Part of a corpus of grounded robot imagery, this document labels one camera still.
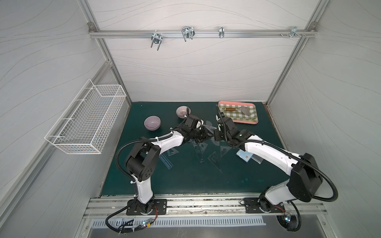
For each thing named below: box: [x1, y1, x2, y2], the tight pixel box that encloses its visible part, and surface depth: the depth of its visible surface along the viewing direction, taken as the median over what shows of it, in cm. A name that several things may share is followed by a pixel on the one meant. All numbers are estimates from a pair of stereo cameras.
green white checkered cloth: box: [218, 104, 258, 122], surface depth 114 cm
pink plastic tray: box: [218, 100, 259, 125], surface depth 117 cm
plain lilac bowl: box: [143, 115, 162, 131], surface depth 106 cm
